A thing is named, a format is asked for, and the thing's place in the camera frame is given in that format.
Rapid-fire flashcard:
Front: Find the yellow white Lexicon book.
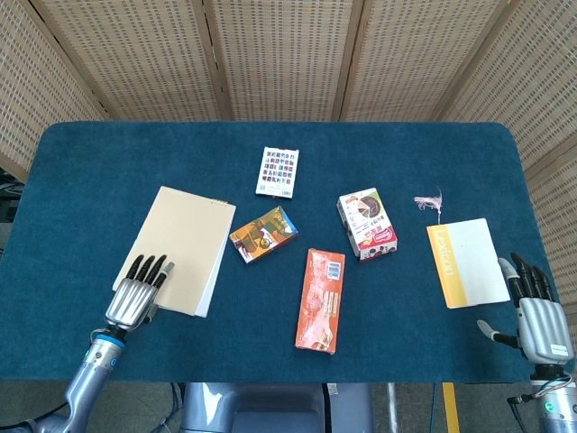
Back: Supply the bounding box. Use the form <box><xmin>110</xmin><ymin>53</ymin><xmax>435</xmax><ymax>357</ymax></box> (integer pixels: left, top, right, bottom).
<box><xmin>426</xmin><ymin>217</ymin><xmax>511</xmax><ymax>309</ymax></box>

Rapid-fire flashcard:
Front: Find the woven wooden folding screen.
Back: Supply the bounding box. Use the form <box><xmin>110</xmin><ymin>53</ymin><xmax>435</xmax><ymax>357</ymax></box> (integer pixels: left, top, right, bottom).
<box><xmin>0</xmin><ymin>0</ymin><xmax>577</xmax><ymax>308</ymax></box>

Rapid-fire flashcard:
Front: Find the white picture grid card box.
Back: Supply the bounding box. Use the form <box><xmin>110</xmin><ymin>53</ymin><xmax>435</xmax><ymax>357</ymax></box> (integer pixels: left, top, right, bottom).
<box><xmin>254</xmin><ymin>146</ymin><xmax>300</xmax><ymax>198</ymax></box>

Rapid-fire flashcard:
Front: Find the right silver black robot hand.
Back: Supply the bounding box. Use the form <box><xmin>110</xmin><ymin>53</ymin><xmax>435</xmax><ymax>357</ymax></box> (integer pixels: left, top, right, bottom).
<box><xmin>476</xmin><ymin>252</ymin><xmax>570</xmax><ymax>366</ymax></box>

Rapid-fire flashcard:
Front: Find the white red cookie box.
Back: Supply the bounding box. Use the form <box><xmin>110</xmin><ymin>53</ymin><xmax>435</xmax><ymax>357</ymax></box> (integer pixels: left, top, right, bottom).
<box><xmin>336</xmin><ymin>187</ymin><xmax>398</xmax><ymax>263</ymax></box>

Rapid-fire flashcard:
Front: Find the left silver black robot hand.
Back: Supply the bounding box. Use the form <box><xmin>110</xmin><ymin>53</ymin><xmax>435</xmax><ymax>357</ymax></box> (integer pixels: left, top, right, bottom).
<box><xmin>104</xmin><ymin>253</ymin><xmax>176</xmax><ymax>333</ymax></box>

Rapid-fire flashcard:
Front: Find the orange blue illustrated box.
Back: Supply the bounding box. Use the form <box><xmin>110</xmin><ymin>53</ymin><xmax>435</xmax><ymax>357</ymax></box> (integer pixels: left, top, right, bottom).
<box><xmin>229</xmin><ymin>206</ymin><xmax>299</xmax><ymax>266</ymax></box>

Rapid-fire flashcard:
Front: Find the blue cable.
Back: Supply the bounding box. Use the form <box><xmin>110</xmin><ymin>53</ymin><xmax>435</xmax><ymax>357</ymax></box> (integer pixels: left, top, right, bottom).
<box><xmin>148</xmin><ymin>382</ymin><xmax>184</xmax><ymax>433</ymax></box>

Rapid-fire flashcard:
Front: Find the dark background equipment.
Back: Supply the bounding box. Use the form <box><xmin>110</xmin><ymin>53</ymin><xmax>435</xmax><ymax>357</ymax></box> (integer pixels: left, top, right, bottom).
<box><xmin>0</xmin><ymin>169</ymin><xmax>26</xmax><ymax>247</ymax></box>

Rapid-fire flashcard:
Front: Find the tan notebook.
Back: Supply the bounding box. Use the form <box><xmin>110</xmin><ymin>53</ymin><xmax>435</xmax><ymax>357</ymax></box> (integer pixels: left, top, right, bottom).
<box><xmin>112</xmin><ymin>185</ymin><xmax>237</xmax><ymax>319</ymax></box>

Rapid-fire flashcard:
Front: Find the yellow floor tape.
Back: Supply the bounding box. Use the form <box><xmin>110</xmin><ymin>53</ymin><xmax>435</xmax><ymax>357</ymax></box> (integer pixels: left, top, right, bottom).
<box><xmin>441</xmin><ymin>382</ymin><xmax>461</xmax><ymax>433</ymax></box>

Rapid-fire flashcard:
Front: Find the blue carpeted table surface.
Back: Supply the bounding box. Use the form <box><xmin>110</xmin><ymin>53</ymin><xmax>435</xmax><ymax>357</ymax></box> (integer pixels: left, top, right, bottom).
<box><xmin>0</xmin><ymin>120</ymin><xmax>563</xmax><ymax>384</ymax></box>

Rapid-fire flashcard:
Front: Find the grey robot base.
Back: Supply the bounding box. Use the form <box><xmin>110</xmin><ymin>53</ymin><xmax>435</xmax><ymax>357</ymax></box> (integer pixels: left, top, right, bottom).
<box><xmin>179</xmin><ymin>382</ymin><xmax>375</xmax><ymax>433</ymax></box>

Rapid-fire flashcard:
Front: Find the pink tassel bookmark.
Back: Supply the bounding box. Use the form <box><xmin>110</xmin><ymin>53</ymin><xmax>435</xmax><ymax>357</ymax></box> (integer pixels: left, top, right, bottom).
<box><xmin>414</xmin><ymin>185</ymin><xmax>445</xmax><ymax>225</ymax></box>

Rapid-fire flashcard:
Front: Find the long orange snack box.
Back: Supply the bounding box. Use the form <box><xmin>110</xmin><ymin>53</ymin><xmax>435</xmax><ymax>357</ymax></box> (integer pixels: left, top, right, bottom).
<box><xmin>295</xmin><ymin>247</ymin><xmax>347</xmax><ymax>356</ymax></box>

